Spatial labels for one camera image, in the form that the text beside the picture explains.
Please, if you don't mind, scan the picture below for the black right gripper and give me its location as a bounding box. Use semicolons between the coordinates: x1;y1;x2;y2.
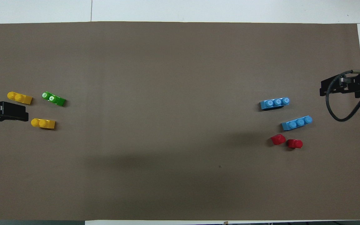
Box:
320;73;360;98

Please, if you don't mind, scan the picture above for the green two-stud toy brick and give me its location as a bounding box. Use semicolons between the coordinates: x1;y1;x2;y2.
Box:
42;92;66;107

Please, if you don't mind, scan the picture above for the blue three-stud toy brick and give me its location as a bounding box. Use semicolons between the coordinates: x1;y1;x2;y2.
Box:
260;97;290;110
281;116;313;131

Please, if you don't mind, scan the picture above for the yellow two-stud toy brick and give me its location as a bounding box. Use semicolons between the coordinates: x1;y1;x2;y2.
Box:
7;92;33;105
31;118;56;129

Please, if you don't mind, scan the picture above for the brown paper table mat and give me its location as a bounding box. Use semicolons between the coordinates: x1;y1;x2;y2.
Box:
0;21;360;221

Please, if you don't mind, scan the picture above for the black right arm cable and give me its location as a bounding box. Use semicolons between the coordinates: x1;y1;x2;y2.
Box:
325;70;360;122

